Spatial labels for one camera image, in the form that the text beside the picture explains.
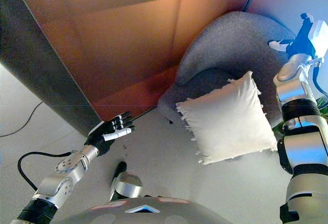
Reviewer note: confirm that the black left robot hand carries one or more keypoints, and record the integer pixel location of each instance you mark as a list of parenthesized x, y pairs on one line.
[(102, 137)]

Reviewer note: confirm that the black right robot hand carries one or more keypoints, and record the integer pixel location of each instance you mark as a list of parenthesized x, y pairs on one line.
[(305, 43)]

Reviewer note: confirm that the white fringed throw pillow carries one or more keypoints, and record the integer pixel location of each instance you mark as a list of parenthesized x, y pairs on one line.
[(230, 121)]

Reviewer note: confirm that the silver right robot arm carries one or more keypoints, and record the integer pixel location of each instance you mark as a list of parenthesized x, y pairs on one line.
[(302, 142)]

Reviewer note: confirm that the silver left robot leg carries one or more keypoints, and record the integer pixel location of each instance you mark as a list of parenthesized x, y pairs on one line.
[(128, 185)]

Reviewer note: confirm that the grey fabric armchair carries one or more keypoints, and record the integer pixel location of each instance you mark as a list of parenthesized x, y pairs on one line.
[(230, 39)]

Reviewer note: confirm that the grey robot torso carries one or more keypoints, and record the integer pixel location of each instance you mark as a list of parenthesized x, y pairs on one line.
[(143, 213)]

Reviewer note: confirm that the brown wooden cabinet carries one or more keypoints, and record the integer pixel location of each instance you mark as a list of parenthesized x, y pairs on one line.
[(89, 42)]

